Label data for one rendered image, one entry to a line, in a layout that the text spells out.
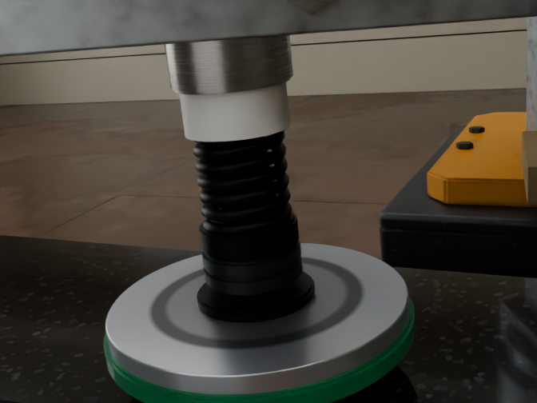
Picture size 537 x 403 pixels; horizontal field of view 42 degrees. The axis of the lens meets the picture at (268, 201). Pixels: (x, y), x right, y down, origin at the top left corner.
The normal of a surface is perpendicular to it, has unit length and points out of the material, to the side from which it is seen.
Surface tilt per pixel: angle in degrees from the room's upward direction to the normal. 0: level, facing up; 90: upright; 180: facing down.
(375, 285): 0
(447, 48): 90
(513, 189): 90
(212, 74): 90
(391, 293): 0
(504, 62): 90
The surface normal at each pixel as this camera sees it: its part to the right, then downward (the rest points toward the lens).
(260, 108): 0.50, 0.21
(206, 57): -0.26, 0.31
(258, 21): 0.03, 0.29
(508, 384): -0.10, -0.95
